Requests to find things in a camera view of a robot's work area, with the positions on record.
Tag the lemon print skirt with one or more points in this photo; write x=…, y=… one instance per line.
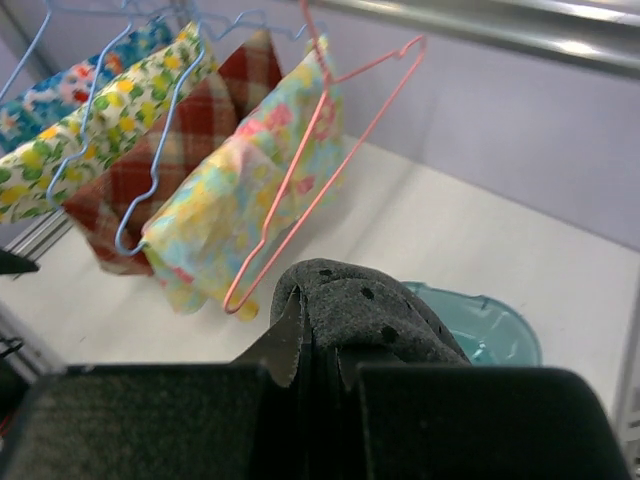
x=43, y=172

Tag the blue floral skirt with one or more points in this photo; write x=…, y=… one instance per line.
x=47, y=102

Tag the pink wire hanger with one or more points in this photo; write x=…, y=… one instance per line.
x=326, y=112

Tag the teal plastic basin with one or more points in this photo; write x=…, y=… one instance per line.
x=490, y=332

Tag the red plaid skirt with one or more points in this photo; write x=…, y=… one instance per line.
x=133, y=189

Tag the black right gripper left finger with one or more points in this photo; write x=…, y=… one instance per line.
x=236, y=420

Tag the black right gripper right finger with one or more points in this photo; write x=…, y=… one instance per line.
x=424, y=421

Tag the pastel floral skirt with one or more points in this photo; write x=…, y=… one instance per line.
x=200, y=237

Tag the aluminium hanging rail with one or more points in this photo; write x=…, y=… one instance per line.
x=598, y=35

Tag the dark grey dotted skirt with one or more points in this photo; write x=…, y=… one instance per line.
x=353, y=305

